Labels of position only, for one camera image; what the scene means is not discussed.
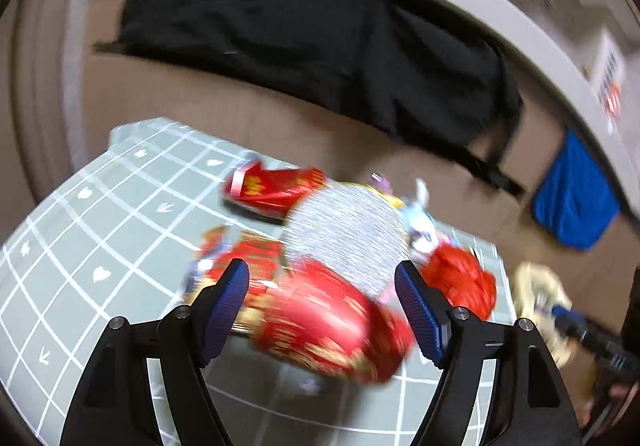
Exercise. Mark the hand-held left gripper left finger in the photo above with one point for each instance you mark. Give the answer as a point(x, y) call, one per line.
point(230, 306)

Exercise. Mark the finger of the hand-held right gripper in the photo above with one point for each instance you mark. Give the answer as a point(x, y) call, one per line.
point(585, 331)

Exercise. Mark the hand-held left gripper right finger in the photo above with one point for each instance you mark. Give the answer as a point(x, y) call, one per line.
point(417, 311)

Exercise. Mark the red paper cup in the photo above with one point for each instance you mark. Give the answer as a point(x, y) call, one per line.
point(325, 316)

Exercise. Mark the silver glitter ball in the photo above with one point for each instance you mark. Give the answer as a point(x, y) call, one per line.
point(345, 236)

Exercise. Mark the red and gold packet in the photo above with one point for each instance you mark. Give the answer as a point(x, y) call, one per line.
point(250, 256)

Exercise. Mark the white blue small toy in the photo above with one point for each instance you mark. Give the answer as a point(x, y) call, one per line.
point(420, 226)

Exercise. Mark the flat red wrapper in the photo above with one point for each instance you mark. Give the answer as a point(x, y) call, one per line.
point(270, 191)

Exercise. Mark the blue towel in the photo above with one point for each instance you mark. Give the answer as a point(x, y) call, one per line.
point(575, 206)

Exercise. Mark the grey grid mat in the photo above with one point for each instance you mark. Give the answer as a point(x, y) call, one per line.
point(100, 226)

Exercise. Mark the white labelled box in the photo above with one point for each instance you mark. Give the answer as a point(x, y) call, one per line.
point(607, 76)

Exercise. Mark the black cloth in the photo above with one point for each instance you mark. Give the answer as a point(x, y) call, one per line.
point(300, 36)

